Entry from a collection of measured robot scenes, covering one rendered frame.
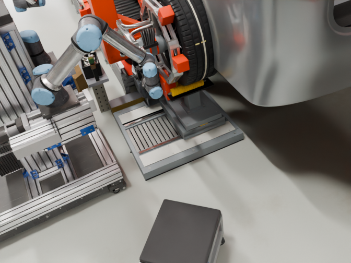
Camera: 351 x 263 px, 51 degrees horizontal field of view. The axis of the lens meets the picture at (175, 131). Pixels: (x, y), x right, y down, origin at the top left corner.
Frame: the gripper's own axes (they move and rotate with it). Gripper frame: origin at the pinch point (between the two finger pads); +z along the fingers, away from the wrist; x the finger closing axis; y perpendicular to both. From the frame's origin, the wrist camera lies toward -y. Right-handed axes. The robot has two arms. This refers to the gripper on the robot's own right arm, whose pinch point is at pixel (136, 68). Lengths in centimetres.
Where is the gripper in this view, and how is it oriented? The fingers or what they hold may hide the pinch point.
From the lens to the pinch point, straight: 234.2
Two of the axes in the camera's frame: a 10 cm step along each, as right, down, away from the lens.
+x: -9.0, 3.6, -2.3
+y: -1.2, -7.2, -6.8
